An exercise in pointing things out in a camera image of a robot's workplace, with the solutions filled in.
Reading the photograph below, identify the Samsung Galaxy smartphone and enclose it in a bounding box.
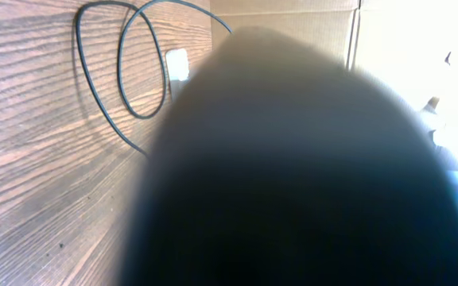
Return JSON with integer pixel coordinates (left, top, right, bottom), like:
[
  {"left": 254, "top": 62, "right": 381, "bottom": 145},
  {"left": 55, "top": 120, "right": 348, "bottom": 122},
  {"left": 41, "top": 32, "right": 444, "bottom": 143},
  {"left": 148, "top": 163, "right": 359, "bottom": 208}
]
[{"left": 117, "top": 28, "right": 458, "bottom": 285}]

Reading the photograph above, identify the black USB charging cable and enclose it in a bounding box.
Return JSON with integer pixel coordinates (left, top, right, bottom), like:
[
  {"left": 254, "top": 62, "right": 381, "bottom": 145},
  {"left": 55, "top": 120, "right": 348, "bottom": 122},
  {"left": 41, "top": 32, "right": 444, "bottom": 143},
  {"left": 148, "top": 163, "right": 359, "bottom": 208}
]
[{"left": 74, "top": 0, "right": 234, "bottom": 157}]

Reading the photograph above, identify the white power strip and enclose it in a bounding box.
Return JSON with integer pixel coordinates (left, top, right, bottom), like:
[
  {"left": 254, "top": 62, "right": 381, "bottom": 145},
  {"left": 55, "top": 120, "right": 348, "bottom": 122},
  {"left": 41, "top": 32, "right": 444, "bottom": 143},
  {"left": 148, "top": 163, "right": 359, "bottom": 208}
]
[{"left": 165, "top": 48, "right": 190, "bottom": 101}]

